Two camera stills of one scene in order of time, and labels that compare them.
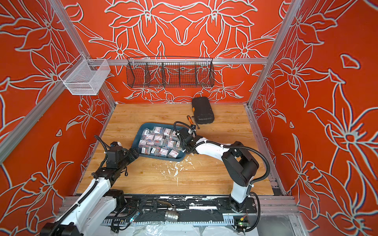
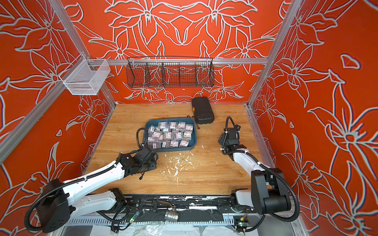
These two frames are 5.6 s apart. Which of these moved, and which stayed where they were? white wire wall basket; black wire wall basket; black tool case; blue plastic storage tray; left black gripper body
Moved: blue plastic storage tray; left black gripper body
Stayed: white wire wall basket; black wire wall basket; black tool case
